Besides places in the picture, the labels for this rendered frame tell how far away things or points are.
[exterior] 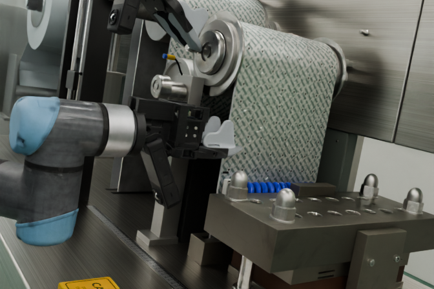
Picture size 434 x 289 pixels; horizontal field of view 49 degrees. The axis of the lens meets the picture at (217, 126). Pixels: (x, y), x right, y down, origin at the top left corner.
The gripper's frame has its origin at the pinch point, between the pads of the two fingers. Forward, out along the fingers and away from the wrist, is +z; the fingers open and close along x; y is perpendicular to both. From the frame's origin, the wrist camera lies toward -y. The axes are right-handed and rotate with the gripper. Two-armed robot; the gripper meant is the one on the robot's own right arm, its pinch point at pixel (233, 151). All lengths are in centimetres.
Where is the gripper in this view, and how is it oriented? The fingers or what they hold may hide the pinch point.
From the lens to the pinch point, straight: 80.5
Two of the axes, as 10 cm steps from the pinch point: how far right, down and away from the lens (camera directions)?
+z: 8.1, 0.7, 5.8
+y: 1.6, -9.8, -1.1
